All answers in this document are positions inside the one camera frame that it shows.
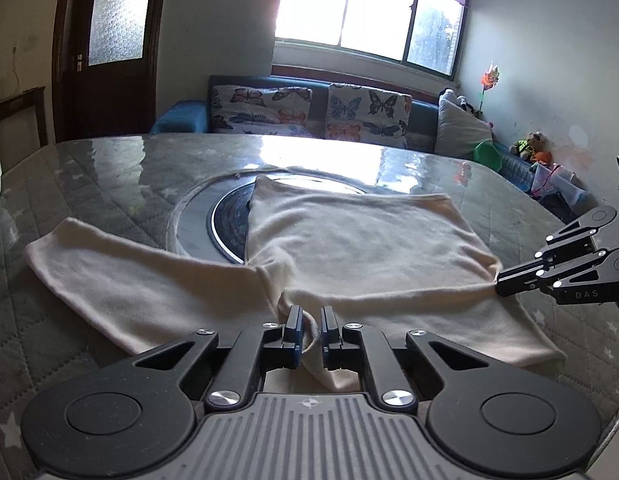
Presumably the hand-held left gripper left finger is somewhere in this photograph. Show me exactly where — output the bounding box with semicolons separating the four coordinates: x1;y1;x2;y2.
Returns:
132;305;306;411

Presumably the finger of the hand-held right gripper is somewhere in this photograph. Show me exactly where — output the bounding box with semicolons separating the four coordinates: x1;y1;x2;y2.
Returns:
495;205;619;282
495;246;619;307

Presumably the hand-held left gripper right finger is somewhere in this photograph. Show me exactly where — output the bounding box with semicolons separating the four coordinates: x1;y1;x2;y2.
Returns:
319;305;493;411

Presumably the cream knit garment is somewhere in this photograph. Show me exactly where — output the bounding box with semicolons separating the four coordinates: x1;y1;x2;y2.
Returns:
24;175;567;393

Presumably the clear plastic storage box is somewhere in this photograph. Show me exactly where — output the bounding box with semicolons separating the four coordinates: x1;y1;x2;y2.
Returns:
532;162;587;206

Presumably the plush bear with green vest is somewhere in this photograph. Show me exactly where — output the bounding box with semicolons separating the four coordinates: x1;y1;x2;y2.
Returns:
509;131;545;158

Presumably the green plastic basket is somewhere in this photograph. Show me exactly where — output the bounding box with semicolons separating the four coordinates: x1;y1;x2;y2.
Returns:
473;141;503;173

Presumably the round black induction cooktop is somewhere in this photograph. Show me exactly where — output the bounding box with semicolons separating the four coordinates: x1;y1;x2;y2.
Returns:
212;182;255;266

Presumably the grey cushion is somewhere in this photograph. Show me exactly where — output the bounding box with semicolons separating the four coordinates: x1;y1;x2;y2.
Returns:
434;95;494;157

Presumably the colourful pinwheel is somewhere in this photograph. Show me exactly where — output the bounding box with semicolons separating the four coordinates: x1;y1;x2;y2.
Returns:
477;62;501;116

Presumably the black and white plush toy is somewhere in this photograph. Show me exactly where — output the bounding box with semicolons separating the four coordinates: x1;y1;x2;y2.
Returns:
439;89;483;113

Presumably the butterfly print cushion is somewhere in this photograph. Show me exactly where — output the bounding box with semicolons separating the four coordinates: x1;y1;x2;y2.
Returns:
209;85;314;137
325;82;413;150

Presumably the blue sofa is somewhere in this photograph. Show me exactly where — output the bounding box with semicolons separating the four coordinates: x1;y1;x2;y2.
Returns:
149;75;590;206

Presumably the dark wooden door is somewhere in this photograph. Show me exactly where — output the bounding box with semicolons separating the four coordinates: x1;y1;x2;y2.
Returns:
54;0;170;143

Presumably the window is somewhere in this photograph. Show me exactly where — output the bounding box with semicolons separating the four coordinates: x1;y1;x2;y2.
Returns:
274;0;475;81

